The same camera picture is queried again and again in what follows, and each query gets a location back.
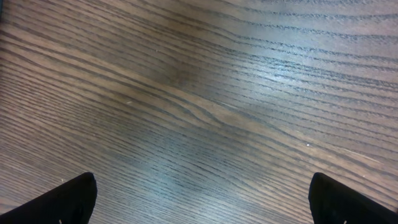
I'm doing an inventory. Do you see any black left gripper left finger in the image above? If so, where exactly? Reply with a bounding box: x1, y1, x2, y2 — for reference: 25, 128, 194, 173
1, 172, 98, 224

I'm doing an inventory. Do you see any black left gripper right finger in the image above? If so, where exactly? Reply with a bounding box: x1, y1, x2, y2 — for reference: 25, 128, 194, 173
308, 172, 397, 224

